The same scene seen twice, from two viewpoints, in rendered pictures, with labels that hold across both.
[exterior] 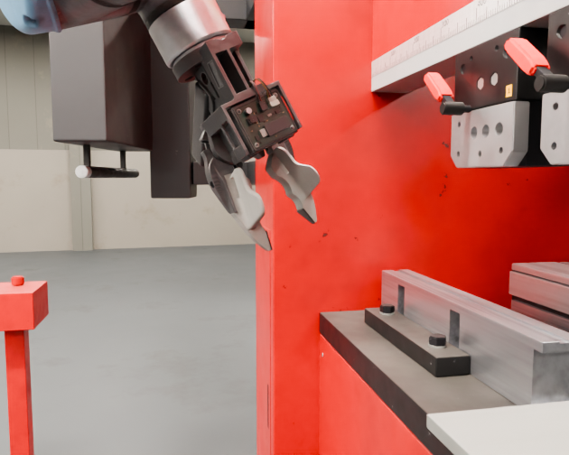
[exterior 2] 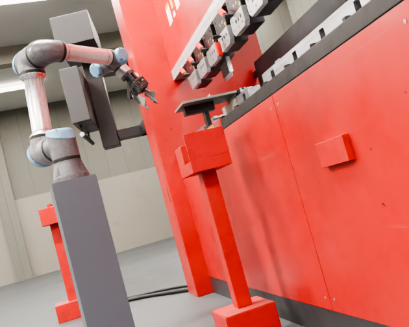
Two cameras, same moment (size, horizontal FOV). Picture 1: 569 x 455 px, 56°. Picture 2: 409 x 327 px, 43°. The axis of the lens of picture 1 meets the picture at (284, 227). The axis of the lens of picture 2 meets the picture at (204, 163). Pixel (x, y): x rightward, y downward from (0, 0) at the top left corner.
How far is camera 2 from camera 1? 218 cm
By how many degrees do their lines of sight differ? 10
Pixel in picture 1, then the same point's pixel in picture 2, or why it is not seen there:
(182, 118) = (109, 113)
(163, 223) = not seen: hidden behind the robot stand
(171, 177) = (110, 137)
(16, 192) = not seen: outside the picture
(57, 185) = not seen: outside the picture
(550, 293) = not seen: hidden behind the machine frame
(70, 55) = (72, 94)
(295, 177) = (150, 94)
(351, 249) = (181, 132)
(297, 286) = (166, 148)
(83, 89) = (78, 104)
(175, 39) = (121, 72)
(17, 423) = (65, 269)
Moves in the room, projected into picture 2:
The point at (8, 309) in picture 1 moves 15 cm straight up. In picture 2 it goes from (52, 213) to (47, 193)
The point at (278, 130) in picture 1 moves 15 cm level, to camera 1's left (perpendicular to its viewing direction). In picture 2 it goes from (144, 84) to (115, 91)
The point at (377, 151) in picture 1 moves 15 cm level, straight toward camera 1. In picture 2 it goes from (181, 98) to (177, 94)
